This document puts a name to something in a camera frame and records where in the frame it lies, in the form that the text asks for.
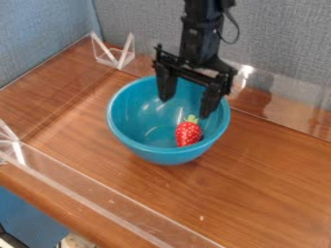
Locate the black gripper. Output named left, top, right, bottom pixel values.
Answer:
left=152, top=45, right=237, bottom=118

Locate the red toy strawberry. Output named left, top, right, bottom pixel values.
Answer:
left=175, top=114, right=203, bottom=147

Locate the blue plastic bowl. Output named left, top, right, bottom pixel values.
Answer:
left=105, top=76, right=229, bottom=166

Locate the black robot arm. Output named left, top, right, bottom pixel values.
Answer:
left=152, top=0, right=239, bottom=118

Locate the clear acrylic back barrier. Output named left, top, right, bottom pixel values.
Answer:
left=124, top=54, right=331, bottom=142

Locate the clear acrylic barrier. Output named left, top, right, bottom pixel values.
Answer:
left=124, top=54, right=331, bottom=142
left=0, top=120, right=225, bottom=248

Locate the clear acrylic front barrier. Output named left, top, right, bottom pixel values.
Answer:
left=0, top=120, right=225, bottom=248

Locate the clear acrylic corner bracket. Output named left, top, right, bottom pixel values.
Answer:
left=90, top=32, right=136, bottom=70

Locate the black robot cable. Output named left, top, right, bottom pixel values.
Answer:
left=216, top=6, right=240, bottom=46

